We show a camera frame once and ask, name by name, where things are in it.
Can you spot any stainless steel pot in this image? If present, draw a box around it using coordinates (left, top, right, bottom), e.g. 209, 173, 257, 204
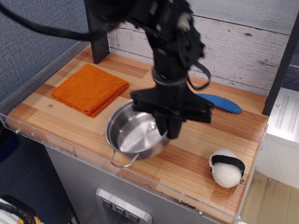
106, 100, 170, 168

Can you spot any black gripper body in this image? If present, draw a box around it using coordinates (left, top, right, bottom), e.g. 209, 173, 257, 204
130, 77, 214, 123

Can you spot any dark vertical post left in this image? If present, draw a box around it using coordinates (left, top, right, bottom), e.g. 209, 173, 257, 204
84, 0, 110, 64

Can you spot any blue handled metal spoon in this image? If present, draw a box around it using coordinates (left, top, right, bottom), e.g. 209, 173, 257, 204
197, 93, 242, 113

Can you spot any yellow object bottom left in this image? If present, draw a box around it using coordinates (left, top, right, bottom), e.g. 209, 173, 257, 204
17, 214, 42, 224

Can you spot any orange folded cloth napkin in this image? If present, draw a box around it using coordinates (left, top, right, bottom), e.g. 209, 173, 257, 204
51, 64, 129, 118

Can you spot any grey toy fridge cabinet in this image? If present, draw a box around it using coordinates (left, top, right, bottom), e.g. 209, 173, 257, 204
46, 147, 237, 224

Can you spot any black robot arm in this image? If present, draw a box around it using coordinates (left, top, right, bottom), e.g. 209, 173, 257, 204
87, 0, 214, 139

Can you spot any black braided cable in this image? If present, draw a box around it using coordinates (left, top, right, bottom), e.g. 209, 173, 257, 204
0, 3, 113, 42

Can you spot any dark vertical post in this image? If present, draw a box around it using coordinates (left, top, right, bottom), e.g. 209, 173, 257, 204
262, 15, 299, 116
84, 0, 110, 64

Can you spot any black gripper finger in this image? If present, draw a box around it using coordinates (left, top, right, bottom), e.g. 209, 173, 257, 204
167, 116, 182, 139
154, 112, 169, 136

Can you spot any white ribbed box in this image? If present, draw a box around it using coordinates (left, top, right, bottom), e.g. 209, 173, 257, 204
256, 88, 299, 188

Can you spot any white plush sushi toy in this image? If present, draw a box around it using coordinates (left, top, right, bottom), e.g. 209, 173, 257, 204
209, 149, 246, 188

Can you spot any dark vertical post right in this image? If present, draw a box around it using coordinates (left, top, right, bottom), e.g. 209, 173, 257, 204
262, 15, 299, 116

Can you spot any silver dispenser button panel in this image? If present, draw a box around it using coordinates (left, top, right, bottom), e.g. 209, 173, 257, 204
95, 188, 153, 224

